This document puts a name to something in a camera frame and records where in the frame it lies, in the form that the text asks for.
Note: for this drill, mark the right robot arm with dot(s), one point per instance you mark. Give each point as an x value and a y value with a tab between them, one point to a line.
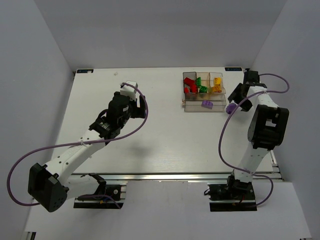
265	132

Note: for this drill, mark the amber container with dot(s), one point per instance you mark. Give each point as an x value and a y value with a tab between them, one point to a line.
203	83

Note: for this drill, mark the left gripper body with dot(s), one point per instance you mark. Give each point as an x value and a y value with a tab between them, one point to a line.
137	110

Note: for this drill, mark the clear container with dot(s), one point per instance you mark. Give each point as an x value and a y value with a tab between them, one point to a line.
212	75

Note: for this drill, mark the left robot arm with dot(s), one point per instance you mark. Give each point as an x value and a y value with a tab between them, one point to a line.
53	183

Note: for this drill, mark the smoky grey container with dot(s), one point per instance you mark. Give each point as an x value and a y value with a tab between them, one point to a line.
192	75

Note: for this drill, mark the yellow square lego brick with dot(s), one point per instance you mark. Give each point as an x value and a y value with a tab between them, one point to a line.
216	89

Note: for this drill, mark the green lego plate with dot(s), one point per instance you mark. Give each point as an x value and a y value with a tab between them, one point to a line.
198	81

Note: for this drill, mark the purple small lego brick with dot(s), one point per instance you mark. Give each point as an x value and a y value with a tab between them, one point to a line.
207	104

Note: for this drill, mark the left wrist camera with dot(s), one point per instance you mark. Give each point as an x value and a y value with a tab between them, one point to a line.
127	89

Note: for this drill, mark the green lego brick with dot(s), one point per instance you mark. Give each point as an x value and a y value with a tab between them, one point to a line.
203	89

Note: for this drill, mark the yellow rounded lego brick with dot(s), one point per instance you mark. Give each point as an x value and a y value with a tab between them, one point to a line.
217	81

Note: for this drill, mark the long clear tray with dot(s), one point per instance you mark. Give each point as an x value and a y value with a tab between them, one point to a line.
218	100

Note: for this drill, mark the left corner label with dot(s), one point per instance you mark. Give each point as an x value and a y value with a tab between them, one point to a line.
85	71

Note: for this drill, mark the right corner label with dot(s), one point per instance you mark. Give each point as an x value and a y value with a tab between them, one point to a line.
233	69

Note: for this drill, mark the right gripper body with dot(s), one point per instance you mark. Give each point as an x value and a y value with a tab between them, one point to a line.
240	92

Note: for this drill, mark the red long lego brick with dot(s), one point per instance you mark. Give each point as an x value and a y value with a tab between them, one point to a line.
189	82

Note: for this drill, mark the purple rounded lego brick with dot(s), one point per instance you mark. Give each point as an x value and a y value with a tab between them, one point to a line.
230	108

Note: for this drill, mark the corner label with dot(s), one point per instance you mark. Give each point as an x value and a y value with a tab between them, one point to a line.
85	71
233	69

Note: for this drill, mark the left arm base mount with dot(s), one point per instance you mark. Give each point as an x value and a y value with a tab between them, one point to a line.
106	195

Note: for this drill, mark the aluminium table rail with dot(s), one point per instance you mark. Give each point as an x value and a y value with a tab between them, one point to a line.
165	176

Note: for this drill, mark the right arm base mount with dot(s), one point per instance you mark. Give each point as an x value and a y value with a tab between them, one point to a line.
231	197

